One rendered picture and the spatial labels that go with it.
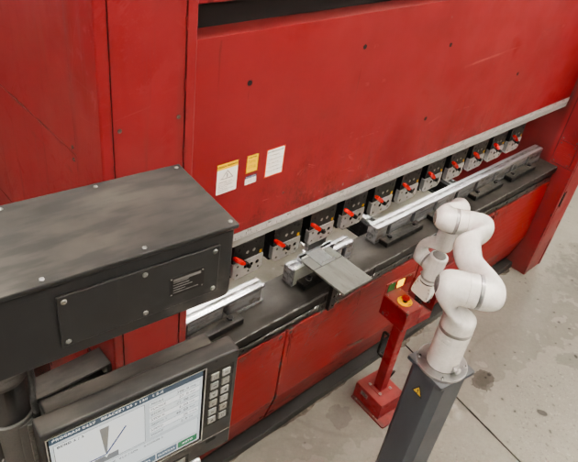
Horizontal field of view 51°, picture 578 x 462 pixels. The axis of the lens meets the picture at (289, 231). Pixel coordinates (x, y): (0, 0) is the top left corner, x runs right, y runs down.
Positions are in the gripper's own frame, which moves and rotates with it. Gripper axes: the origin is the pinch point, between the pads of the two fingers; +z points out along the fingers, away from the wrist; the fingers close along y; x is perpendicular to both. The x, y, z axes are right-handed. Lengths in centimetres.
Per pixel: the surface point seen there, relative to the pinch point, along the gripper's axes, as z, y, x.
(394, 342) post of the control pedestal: 23.9, 2.0, -8.5
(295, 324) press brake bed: -2, -20, -62
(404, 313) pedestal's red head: -4.0, 2.8, -15.2
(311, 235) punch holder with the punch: -39, -34, -50
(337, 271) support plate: -25, -21, -43
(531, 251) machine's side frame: 59, -10, 171
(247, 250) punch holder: -47, -34, -85
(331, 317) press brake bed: 7.1, -19.0, -38.2
